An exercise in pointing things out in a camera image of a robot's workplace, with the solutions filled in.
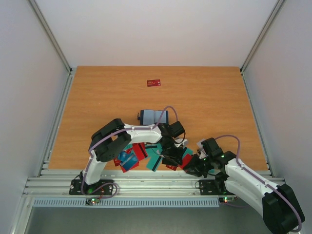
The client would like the blue leather card holder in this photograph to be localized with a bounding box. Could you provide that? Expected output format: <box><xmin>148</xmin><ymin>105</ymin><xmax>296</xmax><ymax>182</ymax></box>
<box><xmin>137</xmin><ymin>109</ymin><xmax>169</xmax><ymax>125</ymax></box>

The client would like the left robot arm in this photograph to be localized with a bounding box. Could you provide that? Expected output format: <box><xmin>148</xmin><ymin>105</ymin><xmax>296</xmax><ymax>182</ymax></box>
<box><xmin>80</xmin><ymin>118</ymin><xmax>185</xmax><ymax>194</ymax></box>

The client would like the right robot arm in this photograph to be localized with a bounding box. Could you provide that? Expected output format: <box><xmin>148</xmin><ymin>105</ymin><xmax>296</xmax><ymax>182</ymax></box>
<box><xmin>184</xmin><ymin>138</ymin><xmax>305</xmax><ymax>234</ymax></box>

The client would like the black card lower centre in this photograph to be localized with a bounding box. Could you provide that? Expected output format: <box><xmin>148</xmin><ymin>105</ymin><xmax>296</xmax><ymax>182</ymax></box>
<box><xmin>162</xmin><ymin>157</ymin><xmax>177</xmax><ymax>166</ymax></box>

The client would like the teal striped card centre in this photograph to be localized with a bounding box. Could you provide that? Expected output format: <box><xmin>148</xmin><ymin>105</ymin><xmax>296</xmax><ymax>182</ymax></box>
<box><xmin>145</xmin><ymin>144</ymin><xmax>161</xmax><ymax>156</ymax></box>

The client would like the teal striped card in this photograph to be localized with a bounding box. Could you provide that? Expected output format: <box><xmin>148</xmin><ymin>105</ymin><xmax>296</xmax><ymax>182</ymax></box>
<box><xmin>146</xmin><ymin>156</ymin><xmax>162</xmax><ymax>172</ymax></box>
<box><xmin>145</xmin><ymin>144</ymin><xmax>161</xmax><ymax>156</ymax></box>

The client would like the teal striped card lower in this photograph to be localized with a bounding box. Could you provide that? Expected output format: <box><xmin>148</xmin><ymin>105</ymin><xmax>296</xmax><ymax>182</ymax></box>
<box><xmin>146</xmin><ymin>156</ymin><xmax>162</xmax><ymax>172</ymax></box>

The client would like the blue card pile centre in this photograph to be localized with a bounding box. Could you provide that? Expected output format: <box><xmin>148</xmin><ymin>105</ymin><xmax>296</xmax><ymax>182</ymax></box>
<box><xmin>113</xmin><ymin>151</ymin><xmax>139</xmax><ymax>172</ymax></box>

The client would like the lone red card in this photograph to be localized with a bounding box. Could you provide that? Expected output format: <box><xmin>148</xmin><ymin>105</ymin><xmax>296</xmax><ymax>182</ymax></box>
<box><xmin>147</xmin><ymin>79</ymin><xmax>161</xmax><ymax>87</ymax></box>

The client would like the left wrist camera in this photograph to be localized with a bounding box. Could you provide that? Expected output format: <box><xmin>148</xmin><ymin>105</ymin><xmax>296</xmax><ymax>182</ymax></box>
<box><xmin>175</xmin><ymin>139</ymin><xmax>189</xmax><ymax>147</ymax></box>

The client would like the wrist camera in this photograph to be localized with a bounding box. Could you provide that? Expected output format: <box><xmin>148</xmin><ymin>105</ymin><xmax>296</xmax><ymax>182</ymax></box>
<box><xmin>196</xmin><ymin>138</ymin><xmax>207</xmax><ymax>159</ymax></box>
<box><xmin>175</xmin><ymin>139</ymin><xmax>189</xmax><ymax>147</ymax></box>

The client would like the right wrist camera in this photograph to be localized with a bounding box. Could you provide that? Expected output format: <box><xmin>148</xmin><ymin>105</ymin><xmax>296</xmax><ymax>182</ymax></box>
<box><xmin>196</xmin><ymin>138</ymin><xmax>207</xmax><ymax>159</ymax></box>

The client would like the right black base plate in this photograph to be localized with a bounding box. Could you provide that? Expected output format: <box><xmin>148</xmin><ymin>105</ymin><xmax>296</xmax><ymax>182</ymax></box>
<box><xmin>199</xmin><ymin>179</ymin><xmax>228</xmax><ymax>195</ymax></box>

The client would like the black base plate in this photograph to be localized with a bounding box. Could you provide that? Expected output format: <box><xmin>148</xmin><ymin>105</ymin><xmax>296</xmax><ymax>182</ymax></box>
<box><xmin>69</xmin><ymin>179</ymin><xmax>114</xmax><ymax>195</ymax></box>
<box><xmin>199</xmin><ymin>179</ymin><xmax>228</xmax><ymax>195</ymax></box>

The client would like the grey slotted cable duct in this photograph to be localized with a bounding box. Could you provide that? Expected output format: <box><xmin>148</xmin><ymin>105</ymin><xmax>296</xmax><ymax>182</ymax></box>
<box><xmin>33</xmin><ymin>197</ymin><xmax>219</xmax><ymax>208</ymax></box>

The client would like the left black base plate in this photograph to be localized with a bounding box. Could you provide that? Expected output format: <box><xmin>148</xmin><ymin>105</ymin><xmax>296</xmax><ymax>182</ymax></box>
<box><xmin>69</xmin><ymin>179</ymin><xmax>114</xmax><ymax>195</ymax></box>

